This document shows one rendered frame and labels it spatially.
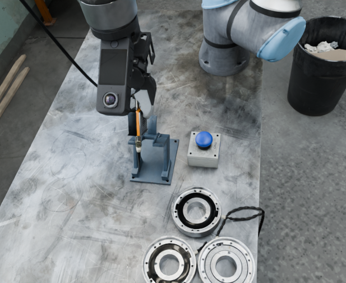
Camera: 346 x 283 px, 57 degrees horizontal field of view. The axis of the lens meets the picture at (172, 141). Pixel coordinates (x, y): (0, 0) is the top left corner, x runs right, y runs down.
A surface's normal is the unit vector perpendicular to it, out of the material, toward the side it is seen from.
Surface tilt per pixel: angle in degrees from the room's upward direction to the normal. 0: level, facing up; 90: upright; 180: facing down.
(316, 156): 0
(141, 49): 0
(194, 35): 0
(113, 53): 32
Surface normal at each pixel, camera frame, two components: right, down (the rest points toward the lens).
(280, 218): -0.11, -0.57
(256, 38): -0.73, 0.40
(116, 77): -0.17, -0.05
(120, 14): 0.56, 0.64
